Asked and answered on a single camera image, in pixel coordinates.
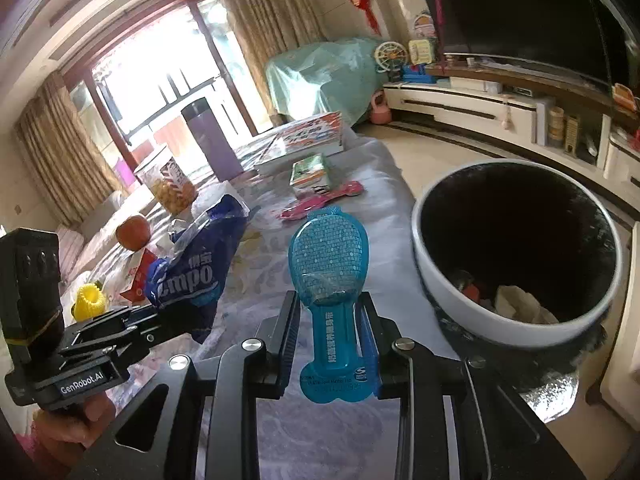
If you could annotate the purple thermos bottle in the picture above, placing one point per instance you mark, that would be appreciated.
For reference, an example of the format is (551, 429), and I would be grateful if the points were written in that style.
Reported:
(215, 150)

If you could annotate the person's left hand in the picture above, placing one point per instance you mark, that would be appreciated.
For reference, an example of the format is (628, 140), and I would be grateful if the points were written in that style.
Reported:
(90, 410)

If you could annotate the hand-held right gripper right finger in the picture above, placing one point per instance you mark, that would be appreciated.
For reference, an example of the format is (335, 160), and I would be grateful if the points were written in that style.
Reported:
(367, 345)

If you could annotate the yellow toy phone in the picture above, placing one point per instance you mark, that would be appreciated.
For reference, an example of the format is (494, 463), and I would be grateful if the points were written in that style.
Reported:
(420, 52)

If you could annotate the white rimmed trash bin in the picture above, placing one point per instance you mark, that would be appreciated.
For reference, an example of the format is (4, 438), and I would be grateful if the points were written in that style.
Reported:
(440, 295)

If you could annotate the marble topped side counter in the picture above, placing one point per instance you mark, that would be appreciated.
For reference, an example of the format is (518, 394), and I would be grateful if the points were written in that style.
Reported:
(625, 360)

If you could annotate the silver foil mat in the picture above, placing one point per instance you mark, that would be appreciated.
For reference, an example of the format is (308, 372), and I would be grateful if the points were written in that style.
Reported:
(550, 397)

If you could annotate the wooden sliding glass door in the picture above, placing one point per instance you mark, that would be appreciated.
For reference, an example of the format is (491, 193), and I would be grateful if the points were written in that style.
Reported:
(150, 80)

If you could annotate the pink kettlebell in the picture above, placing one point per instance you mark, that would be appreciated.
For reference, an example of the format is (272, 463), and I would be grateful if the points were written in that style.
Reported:
(381, 109)

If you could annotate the toy cash register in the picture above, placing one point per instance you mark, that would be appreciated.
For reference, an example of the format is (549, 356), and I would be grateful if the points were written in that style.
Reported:
(622, 96)

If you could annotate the beige patterned curtain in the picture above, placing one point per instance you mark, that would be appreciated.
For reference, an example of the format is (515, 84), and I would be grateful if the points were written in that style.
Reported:
(60, 160)
(270, 25)

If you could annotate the ferris wheel toy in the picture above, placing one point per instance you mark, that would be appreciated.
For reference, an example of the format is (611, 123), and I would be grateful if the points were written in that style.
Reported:
(391, 57)

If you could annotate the blue plastic toy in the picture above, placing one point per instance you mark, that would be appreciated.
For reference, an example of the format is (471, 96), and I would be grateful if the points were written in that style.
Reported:
(418, 74)

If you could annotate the clear jar of puffed snacks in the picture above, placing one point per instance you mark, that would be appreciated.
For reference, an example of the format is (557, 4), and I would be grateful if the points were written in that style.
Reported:
(170, 190)

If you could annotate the yellow corn-shaped toy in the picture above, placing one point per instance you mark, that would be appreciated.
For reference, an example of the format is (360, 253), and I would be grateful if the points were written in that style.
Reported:
(90, 301)

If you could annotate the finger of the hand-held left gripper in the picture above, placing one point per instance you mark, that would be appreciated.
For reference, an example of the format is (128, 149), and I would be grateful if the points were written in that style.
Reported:
(120, 317)
(150, 340)

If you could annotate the toy house card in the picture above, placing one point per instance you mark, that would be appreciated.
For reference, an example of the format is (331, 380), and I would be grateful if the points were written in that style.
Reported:
(423, 25)

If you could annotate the black flat television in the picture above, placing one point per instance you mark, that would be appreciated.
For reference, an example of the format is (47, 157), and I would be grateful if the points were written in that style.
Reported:
(510, 10)

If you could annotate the blue spoon-shaped packet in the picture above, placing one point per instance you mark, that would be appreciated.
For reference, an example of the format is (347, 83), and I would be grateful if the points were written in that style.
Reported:
(325, 250)

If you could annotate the teal covered armchair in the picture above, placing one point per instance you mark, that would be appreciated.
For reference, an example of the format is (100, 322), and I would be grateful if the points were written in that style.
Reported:
(320, 80)

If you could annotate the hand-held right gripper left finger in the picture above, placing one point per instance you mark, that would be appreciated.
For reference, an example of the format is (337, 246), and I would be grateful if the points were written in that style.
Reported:
(290, 340)

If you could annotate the red apple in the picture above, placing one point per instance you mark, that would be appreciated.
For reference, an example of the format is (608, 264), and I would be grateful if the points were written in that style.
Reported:
(134, 232)

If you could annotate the green tissue pack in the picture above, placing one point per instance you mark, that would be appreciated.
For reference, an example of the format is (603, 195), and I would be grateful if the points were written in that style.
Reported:
(310, 170)

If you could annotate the white television cabinet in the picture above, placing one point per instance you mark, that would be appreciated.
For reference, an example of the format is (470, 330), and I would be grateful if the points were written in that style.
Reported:
(450, 105)

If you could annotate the blue plastic tissue wrapper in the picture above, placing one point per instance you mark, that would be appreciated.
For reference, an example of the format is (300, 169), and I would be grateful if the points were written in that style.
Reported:
(200, 270)

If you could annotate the red carton box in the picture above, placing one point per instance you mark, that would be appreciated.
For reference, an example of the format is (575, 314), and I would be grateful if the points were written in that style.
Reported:
(137, 275)

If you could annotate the pink hanging pendant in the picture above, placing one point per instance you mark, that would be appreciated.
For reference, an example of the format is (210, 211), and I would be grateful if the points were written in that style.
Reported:
(505, 115)

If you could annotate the striped pink sofa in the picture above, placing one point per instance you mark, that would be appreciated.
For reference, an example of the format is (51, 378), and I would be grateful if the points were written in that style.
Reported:
(95, 220)

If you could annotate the pink flat packet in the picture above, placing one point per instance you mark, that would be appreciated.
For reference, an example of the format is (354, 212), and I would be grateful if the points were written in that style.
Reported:
(310, 206)

